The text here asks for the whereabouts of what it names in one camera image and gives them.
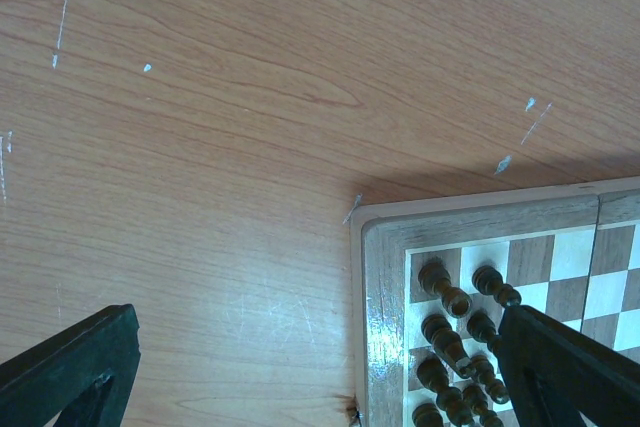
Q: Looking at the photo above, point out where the dark chess bishop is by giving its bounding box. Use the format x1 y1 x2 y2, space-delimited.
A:
416 357 474 426

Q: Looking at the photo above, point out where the dark chess rook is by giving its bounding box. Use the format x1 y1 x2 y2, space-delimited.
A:
418 257 472 318

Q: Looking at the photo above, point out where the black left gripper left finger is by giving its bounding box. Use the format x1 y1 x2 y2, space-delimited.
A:
1 304 141 426

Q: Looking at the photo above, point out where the wooden chess board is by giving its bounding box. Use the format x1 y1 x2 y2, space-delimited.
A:
350 177 639 426

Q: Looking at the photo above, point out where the dark chess knight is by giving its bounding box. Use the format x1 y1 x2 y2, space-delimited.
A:
421 314 475 379

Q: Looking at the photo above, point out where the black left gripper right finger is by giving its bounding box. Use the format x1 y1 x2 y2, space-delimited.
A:
497 306 639 426

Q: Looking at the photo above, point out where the dark chess queen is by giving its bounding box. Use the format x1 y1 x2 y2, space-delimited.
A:
412 403 444 427

